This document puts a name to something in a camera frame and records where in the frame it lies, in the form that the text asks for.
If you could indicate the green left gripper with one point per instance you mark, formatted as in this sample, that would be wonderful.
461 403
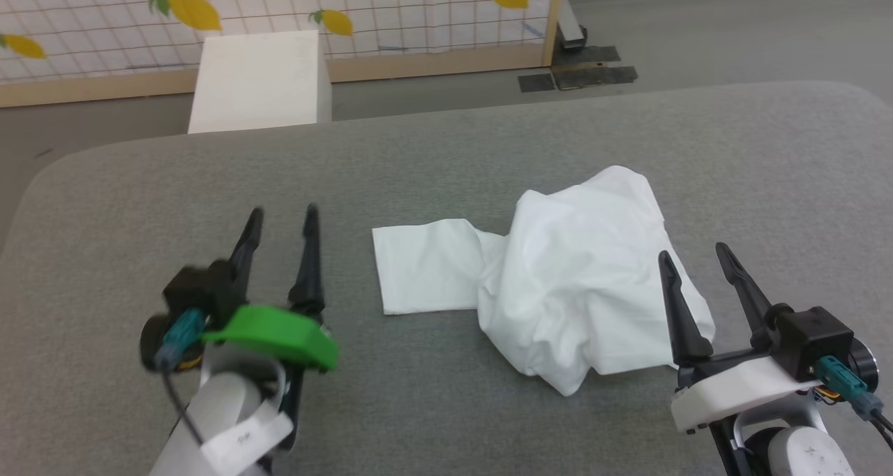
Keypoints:
279 333

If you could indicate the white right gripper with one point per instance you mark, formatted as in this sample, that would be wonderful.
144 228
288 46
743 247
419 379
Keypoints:
739 389

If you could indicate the white garment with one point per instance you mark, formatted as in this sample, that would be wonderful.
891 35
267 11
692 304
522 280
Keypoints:
572 273

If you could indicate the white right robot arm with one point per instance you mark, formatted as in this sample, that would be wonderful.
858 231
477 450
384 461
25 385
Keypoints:
802 451

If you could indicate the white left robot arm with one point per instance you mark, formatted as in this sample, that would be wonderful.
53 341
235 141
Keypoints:
209 427

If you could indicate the white box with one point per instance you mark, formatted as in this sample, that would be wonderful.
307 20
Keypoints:
258 82

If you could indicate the large black floor mat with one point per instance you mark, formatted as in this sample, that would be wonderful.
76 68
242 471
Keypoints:
593 76

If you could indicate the lemon-print grid partition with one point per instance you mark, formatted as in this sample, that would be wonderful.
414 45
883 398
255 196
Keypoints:
391 8

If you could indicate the small black floor mat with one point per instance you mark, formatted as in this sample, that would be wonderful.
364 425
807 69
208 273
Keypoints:
536 82

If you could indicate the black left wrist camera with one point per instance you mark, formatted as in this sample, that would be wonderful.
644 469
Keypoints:
199 291

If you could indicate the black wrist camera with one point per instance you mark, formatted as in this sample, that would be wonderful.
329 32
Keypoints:
809 336
199 291

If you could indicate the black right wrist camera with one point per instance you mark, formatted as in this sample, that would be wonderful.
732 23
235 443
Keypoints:
809 336

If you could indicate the metal post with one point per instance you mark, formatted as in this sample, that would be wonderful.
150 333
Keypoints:
572 22

